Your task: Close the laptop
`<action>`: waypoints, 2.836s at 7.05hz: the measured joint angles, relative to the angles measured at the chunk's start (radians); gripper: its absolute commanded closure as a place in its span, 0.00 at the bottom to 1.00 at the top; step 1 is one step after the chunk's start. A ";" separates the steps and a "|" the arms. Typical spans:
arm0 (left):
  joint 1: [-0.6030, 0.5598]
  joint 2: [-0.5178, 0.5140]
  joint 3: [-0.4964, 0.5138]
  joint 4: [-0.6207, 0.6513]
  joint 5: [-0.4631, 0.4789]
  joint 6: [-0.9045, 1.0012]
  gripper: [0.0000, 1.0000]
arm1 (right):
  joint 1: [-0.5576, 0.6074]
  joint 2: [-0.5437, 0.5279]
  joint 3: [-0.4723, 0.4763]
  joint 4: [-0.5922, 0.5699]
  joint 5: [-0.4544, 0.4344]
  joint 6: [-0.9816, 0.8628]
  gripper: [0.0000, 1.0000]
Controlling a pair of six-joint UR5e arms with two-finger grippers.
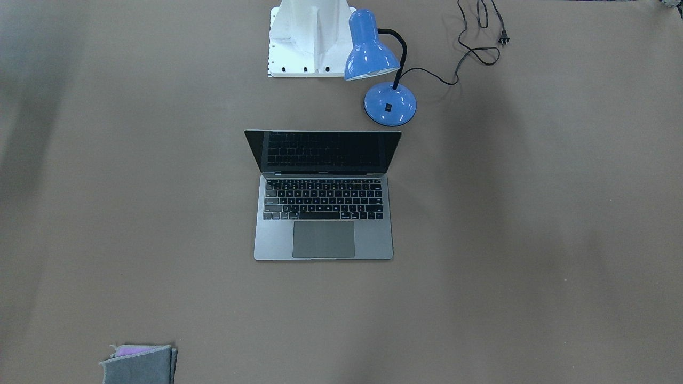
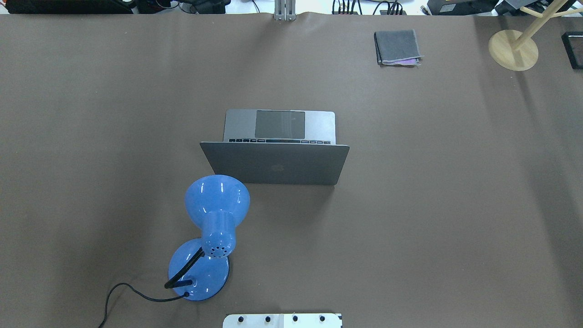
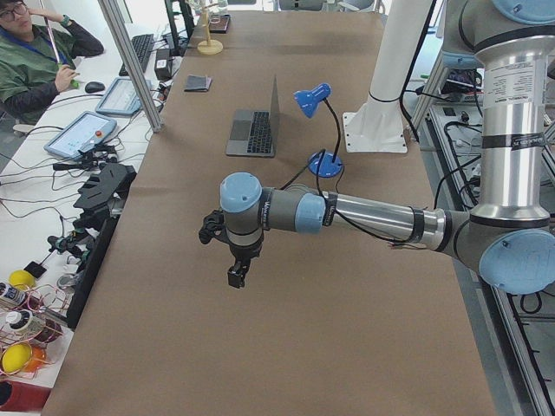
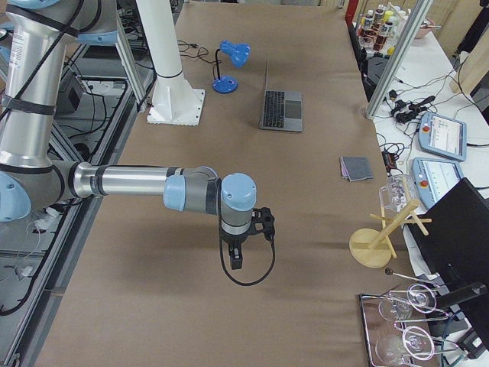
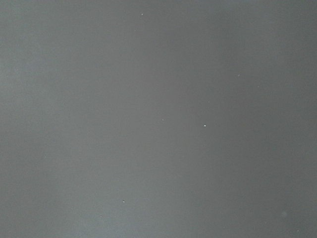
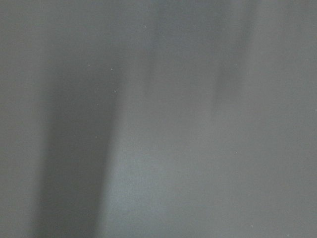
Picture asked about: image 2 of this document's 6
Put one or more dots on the blue desk lamp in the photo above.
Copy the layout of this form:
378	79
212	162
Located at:
200	267

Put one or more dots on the black frame object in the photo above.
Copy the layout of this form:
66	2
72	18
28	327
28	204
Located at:
573	43

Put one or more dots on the wooden stand with round base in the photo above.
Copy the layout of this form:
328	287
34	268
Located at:
516	50

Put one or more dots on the folded grey cloth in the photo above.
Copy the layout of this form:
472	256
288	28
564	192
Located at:
397	48

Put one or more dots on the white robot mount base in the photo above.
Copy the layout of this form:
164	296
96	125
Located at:
284	320

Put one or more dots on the black equipment on back bench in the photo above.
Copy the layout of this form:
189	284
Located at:
73	7

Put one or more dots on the grey laptop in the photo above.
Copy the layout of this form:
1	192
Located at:
264	146

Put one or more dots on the aluminium profile post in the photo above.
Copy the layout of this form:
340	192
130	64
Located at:
284	10

